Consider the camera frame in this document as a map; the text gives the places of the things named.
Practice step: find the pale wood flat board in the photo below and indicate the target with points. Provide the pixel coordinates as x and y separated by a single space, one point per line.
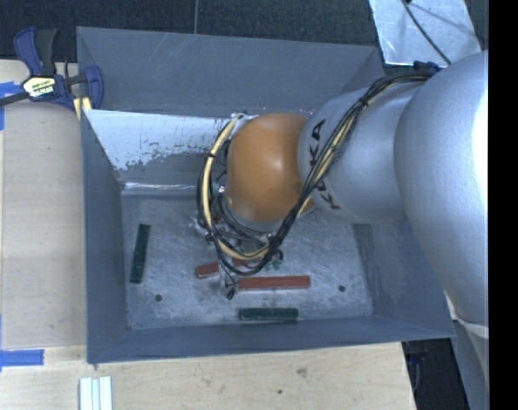
41 229

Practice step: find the red-brown flat block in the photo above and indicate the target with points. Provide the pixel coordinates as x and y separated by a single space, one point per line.
207 270
276 282

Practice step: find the dark green flat block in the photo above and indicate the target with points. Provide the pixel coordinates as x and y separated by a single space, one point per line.
268 314
139 252

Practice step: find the grey metal bin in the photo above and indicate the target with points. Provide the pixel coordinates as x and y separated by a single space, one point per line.
173 75

